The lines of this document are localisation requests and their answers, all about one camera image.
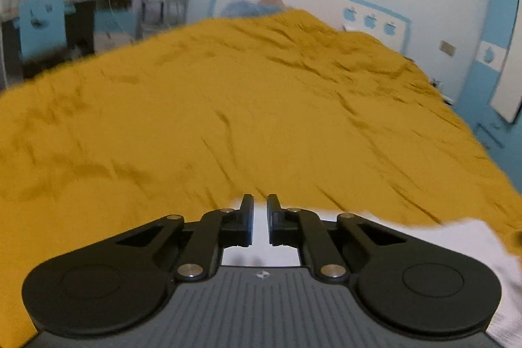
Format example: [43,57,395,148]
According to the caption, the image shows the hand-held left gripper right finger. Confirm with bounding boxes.
[266,193,408,282]

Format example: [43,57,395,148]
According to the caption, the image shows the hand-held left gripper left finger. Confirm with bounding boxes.
[110,193,256,284]

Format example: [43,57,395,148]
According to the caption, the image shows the white garment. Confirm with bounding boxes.
[222,200,522,348]

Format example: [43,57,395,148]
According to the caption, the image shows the yellow quilted blanket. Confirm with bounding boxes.
[0,8,522,348]

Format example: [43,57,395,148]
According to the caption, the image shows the blue pillow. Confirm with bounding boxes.
[221,0,295,19]

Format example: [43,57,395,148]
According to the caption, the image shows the grey metal rack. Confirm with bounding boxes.
[140,0,193,36]

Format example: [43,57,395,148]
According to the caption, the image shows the cluttered desk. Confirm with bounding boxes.
[64,0,144,52]

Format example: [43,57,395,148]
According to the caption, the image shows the blue chair with cutouts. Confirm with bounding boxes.
[18,0,68,64]

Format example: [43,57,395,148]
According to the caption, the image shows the blue and white wardrobe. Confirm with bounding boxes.
[454,0,522,125]

